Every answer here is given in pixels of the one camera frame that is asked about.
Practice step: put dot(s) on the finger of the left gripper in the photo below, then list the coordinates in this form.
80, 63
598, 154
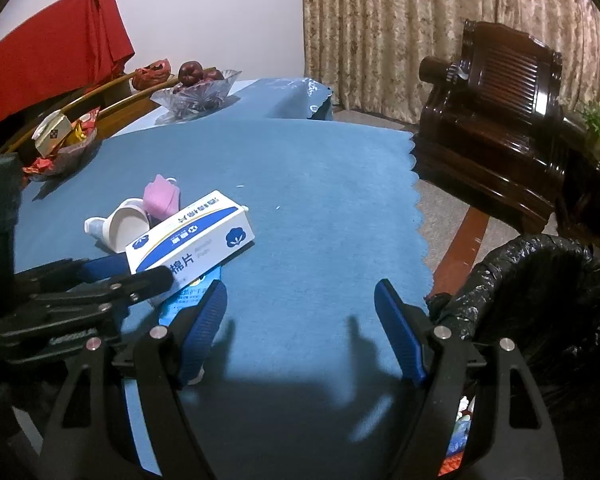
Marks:
74, 286
100, 267

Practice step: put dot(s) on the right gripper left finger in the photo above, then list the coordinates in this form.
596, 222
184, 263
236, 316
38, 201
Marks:
165, 359

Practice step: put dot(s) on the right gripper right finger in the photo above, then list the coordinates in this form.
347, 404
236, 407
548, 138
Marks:
434, 360

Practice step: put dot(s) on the white blue cotton box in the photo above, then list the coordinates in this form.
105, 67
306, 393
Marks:
192, 242

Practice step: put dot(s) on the white blue paper cup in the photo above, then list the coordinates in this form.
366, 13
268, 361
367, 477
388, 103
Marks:
125, 224

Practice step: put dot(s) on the orange foam fruit net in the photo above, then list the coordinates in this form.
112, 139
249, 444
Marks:
454, 452

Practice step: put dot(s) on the black lined trash bin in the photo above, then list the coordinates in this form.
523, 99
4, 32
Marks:
543, 292

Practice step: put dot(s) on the glass snack dish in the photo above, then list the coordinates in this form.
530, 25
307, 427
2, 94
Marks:
67, 161

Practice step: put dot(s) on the blue tablecloth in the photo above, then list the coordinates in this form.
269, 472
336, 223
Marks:
301, 382

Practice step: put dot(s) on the small cream carton box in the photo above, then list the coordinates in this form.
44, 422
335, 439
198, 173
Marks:
51, 132

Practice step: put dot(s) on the red snack wrappers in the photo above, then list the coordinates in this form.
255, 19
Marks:
81, 127

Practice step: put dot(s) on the wooden sideboard cabinet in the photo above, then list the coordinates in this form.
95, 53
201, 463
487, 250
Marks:
118, 105

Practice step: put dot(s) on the glass fruit bowl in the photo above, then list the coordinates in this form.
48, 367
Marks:
186, 103

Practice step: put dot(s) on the dark wooden side table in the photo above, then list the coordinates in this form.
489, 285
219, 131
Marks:
578, 204

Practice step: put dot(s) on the dark red apple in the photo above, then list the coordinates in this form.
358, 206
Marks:
192, 73

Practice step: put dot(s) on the red cloth cover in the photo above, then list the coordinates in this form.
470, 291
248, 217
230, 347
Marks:
69, 45

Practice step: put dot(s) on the dark wooden armchair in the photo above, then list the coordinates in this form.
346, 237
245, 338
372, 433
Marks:
487, 131

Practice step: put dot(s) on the patterned beige curtain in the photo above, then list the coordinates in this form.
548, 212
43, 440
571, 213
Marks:
368, 51

